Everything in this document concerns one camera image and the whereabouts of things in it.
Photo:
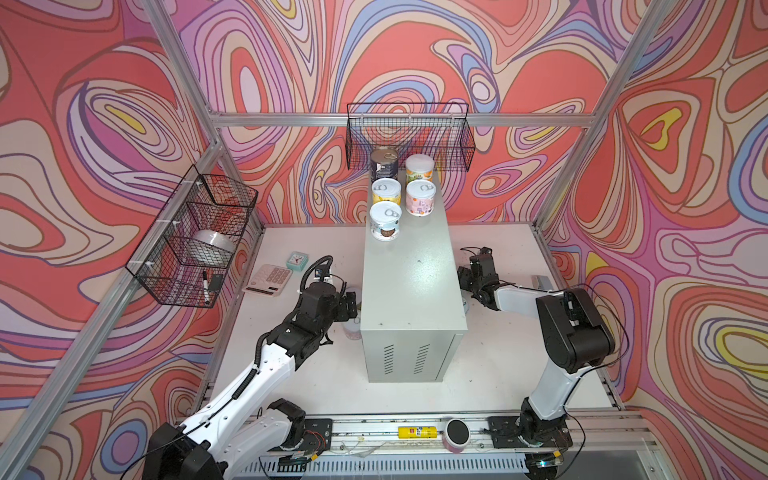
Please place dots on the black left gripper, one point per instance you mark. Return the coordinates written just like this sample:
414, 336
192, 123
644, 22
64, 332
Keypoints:
344, 313

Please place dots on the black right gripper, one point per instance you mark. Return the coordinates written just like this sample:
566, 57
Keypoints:
463, 275

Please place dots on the pink labelled tin can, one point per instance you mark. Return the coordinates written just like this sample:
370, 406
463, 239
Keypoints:
420, 197

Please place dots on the white labelled tin can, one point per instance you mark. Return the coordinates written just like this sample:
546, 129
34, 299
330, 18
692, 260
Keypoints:
384, 217

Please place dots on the green orange labelled can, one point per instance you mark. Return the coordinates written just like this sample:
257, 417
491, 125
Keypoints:
419, 167

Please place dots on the yellow labelled tin can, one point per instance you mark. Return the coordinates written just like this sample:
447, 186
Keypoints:
386, 190

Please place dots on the blue labelled tin can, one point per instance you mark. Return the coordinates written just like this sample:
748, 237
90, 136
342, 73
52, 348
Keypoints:
384, 163

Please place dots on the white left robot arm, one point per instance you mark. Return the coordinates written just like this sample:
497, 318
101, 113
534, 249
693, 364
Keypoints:
240, 424

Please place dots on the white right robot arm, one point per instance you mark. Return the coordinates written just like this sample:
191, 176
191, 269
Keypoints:
575, 336

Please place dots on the pale tin can by cabinet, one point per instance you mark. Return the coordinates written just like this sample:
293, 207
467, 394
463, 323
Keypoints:
352, 329

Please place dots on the mint green alarm clock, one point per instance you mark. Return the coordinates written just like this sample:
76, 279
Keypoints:
297, 261

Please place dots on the pink desk calculator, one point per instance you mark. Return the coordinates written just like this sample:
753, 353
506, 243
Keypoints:
268, 280

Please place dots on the grey stapler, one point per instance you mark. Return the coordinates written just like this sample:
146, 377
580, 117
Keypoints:
541, 282

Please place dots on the grey metal cabinet box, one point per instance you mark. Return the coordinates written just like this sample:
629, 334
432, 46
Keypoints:
412, 319

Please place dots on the yellow label sticker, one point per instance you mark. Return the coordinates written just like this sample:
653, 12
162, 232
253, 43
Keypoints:
417, 432

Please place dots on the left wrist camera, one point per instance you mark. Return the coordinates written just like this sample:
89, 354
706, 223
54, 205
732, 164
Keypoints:
324, 274

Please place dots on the aluminium frame post right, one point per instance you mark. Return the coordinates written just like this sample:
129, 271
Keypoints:
637, 46

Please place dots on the aluminium frame post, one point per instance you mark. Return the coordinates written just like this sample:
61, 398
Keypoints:
217, 153
637, 46

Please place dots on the black wire basket left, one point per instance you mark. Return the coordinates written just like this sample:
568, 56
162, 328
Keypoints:
170, 267

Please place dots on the black wire basket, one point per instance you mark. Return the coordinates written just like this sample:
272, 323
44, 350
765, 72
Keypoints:
170, 267
449, 142

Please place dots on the black wire basket back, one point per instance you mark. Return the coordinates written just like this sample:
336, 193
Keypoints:
449, 142

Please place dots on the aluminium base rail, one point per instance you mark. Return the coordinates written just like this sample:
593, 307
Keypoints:
358, 449

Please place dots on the aluminium frame back bar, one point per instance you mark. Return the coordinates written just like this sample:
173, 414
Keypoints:
339, 119

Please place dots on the aluminium frame post left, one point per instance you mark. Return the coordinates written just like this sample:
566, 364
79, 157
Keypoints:
217, 153

